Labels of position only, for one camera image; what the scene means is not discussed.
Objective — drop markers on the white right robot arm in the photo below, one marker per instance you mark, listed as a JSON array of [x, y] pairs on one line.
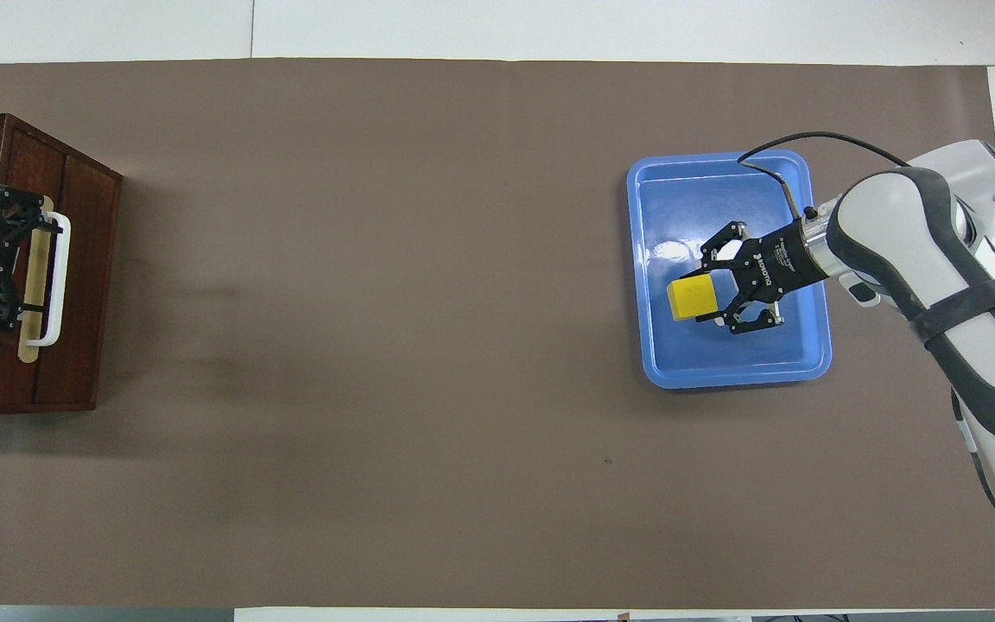
[[964, 276]]

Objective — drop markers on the yellow cube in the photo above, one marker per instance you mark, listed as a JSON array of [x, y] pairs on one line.
[[694, 298]]

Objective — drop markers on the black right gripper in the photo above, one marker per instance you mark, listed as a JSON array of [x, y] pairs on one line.
[[787, 255]]

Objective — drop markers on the blue plastic tray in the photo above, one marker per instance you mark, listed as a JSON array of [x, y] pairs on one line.
[[722, 354]]

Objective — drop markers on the dark wooden drawer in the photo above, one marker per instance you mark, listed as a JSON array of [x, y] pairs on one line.
[[90, 259]]

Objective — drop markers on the brown paper table mat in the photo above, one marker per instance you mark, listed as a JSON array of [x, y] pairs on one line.
[[377, 345]]

